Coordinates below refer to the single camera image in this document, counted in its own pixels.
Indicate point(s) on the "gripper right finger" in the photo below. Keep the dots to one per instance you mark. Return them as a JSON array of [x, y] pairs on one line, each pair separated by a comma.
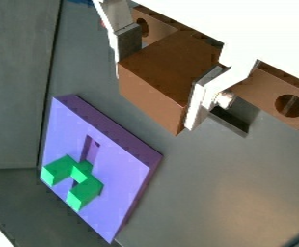
[[211, 91]]

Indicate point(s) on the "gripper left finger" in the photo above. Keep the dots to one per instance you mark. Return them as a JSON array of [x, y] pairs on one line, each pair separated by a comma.
[[124, 32]]

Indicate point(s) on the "brown T-shaped block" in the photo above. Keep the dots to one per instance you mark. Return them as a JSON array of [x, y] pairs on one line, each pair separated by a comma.
[[156, 75]]

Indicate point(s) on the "black angle fixture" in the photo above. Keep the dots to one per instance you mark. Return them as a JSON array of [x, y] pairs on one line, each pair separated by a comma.
[[237, 117]]

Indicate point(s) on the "purple base block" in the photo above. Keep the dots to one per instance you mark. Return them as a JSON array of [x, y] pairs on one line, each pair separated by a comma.
[[83, 133]]

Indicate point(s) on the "green U-shaped block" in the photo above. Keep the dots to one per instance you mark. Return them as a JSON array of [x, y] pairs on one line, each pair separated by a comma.
[[87, 187]]

